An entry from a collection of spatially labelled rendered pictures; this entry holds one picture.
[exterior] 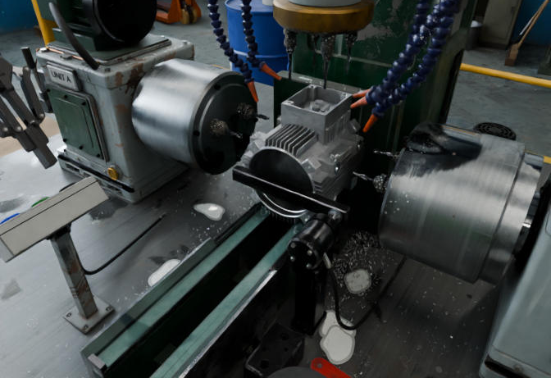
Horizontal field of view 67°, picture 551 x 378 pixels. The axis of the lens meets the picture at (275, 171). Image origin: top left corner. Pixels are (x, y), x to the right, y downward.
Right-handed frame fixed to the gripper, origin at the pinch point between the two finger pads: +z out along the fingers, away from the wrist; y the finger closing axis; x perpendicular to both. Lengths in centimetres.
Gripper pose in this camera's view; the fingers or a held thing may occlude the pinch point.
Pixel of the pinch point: (39, 148)
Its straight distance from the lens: 81.5
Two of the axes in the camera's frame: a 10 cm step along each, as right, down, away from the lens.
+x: -6.4, 2.9, 7.1
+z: 5.3, 8.4, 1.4
